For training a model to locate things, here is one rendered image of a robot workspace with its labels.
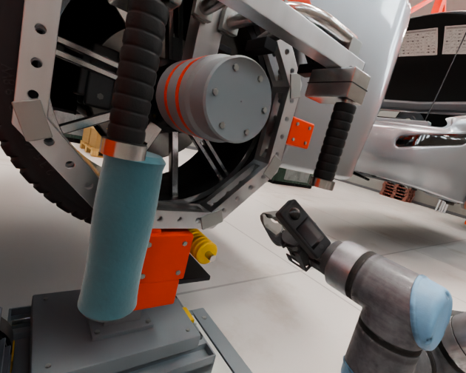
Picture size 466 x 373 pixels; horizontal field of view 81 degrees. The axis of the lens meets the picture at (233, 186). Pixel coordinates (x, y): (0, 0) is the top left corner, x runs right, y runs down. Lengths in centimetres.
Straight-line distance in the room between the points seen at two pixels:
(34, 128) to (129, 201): 18
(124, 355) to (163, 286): 23
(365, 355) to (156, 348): 53
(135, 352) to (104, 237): 46
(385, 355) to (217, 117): 42
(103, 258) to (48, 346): 44
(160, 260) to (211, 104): 35
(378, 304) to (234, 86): 39
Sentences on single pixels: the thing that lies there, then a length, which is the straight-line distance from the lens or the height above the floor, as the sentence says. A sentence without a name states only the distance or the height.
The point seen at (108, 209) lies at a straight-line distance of 41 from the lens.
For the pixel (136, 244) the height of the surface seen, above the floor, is 61.
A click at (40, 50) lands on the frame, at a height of 84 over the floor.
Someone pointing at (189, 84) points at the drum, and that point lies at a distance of 44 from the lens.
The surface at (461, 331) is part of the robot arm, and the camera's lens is 59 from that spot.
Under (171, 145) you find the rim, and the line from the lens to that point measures 65.
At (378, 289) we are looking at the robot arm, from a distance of 48.
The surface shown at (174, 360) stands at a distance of 94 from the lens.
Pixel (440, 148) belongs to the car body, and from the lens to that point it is 286.
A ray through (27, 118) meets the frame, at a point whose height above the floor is 75.
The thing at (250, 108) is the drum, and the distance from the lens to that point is 44.
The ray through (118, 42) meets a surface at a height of 94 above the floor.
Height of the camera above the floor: 79
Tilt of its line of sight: 10 degrees down
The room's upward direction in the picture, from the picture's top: 14 degrees clockwise
